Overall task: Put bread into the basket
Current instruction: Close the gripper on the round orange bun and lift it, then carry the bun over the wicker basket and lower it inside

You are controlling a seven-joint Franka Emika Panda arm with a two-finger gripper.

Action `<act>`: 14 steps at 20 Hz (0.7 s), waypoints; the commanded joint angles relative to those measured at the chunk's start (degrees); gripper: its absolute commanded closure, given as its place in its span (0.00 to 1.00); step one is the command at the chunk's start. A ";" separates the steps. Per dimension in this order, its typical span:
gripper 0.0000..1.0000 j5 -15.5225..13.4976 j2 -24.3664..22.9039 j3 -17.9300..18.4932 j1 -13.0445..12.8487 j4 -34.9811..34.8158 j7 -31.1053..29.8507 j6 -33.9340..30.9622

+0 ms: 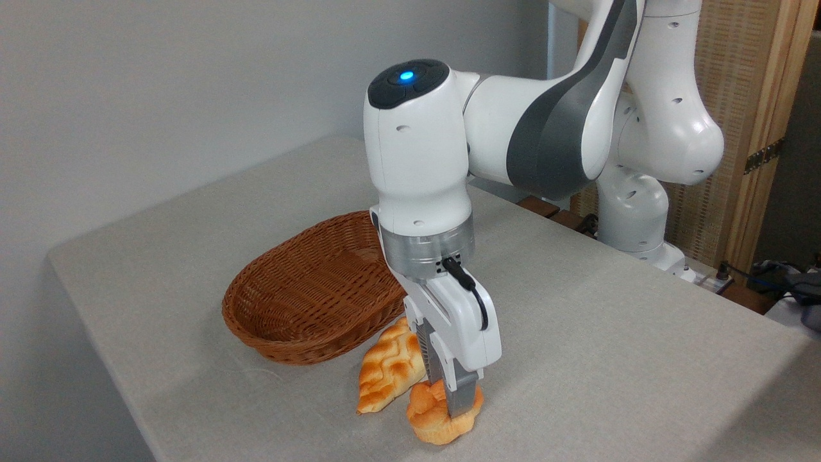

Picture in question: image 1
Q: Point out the white vertical wall conduit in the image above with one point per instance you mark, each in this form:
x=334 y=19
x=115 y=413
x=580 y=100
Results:
x=550 y=38

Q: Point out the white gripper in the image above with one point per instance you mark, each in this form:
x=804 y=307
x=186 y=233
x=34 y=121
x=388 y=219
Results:
x=458 y=321

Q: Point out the round orange muffin bread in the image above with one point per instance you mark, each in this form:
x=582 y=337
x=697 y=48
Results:
x=430 y=417

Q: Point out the grey tablecloth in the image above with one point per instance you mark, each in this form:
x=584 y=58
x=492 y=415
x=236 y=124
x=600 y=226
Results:
x=609 y=359

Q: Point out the braided golden bread loaf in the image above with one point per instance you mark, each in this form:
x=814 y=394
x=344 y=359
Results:
x=388 y=372

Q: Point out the brown wicker basket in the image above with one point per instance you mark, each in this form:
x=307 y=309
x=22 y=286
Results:
x=301 y=333

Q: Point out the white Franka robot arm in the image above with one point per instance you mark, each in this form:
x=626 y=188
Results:
x=417 y=160

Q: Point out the dark metal screen hinge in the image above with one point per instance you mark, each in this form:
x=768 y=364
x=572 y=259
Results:
x=763 y=156

